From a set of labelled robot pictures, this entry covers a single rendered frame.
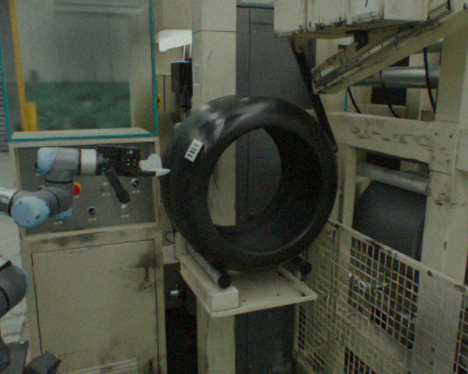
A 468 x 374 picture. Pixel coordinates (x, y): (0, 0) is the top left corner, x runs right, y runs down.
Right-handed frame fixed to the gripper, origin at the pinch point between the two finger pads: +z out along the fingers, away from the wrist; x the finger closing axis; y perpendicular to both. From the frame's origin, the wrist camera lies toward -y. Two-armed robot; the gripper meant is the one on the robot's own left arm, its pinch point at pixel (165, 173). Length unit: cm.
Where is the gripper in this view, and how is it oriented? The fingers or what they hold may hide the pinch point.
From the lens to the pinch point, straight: 143.1
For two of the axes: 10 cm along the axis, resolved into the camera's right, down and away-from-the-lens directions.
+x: -3.6, -2.1, 9.1
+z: 9.3, 0.2, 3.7
